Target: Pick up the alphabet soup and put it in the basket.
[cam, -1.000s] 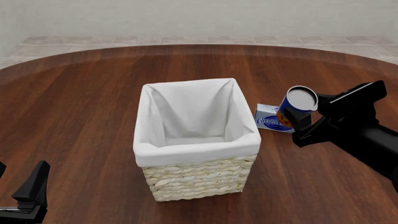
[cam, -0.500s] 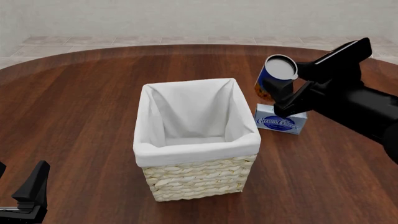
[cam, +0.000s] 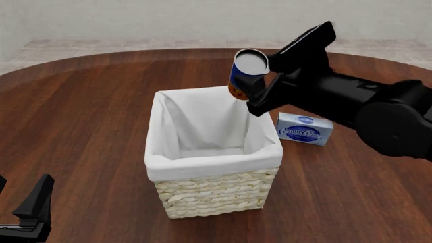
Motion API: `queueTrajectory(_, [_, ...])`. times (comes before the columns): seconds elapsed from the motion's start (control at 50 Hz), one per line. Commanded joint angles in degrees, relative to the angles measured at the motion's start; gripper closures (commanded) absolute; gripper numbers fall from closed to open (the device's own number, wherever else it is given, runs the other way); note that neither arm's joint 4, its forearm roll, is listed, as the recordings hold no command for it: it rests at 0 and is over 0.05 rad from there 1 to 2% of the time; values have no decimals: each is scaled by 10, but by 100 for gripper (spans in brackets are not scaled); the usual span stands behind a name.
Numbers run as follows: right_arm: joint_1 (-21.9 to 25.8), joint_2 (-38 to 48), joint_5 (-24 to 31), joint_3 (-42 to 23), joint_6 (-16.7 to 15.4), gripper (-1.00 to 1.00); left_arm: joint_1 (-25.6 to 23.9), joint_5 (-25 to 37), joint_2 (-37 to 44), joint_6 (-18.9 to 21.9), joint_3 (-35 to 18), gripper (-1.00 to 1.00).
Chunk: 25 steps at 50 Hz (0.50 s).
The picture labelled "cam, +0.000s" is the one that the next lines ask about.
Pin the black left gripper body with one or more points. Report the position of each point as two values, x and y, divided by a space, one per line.
27 233

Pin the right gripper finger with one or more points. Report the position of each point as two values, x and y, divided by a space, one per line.
254 87

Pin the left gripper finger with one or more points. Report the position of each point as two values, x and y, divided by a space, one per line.
40 200
2 183

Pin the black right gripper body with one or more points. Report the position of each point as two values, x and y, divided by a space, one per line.
270 101

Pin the blue alphabet soup can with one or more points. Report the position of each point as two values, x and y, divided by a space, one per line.
251 62

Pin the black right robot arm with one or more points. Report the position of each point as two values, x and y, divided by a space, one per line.
388 121

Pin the woven basket with white liner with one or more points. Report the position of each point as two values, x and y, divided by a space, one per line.
209 192

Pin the cream cheese box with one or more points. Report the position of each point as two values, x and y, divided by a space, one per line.
303 130

